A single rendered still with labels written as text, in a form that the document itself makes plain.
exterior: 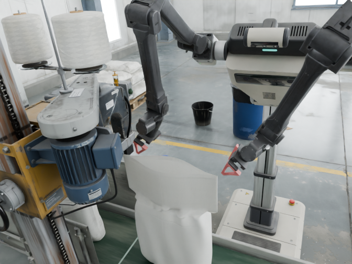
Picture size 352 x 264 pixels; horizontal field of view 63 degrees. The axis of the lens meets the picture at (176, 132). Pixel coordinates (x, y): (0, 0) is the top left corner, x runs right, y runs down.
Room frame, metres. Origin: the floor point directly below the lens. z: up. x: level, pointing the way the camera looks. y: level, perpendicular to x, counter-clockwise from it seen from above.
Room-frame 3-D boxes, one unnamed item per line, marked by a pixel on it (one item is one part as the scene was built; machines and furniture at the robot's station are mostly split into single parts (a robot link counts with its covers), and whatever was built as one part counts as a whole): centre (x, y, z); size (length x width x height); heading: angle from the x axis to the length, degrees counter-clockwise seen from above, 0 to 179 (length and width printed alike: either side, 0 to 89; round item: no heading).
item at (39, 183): (0.98, 0.54, 1.18); 0.34 x 0.25 x 0.31; 153
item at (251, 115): (3.15, -0.91, 0.32); 0.51 x 0.48 x 0.65; 153
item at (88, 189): (0.84, 0.34, 1.21); 0.15 x 0.15 x 0.25
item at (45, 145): (0.85, 0.43, 1.27); 0.12 x 0.09 x 0.09; 153
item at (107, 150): (0.84, 0.23, 1.25); 0.10 x 0.08 x 0.12; 178
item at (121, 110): (1.29, 0.41, 1.21); 0.30 x 0.25 x 0.30; 63
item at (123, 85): (1.37, 0.24, 1.28); 0.08 x 0.05 x 0.09; 63
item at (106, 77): (4.05, 0.90, 0.56); 0.66 x 0.42 x 0.15; 153
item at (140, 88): (4.59, 0.64, 0.20); 0.67 x 0.43 x 0.15; 153
